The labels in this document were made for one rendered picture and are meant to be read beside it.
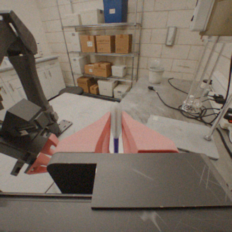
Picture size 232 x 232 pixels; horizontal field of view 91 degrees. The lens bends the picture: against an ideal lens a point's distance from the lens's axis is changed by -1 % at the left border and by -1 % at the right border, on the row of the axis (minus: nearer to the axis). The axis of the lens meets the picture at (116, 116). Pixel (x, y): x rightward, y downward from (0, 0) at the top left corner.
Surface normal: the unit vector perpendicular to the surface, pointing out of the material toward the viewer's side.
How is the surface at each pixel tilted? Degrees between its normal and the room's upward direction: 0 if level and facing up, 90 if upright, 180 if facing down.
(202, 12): 90
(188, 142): 0
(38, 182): 0
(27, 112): 40
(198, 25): 90
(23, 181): 0
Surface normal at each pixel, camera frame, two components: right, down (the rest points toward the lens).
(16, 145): 0.63, -0.63
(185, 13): -0.40, 0.54
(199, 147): -0.02, -0.81
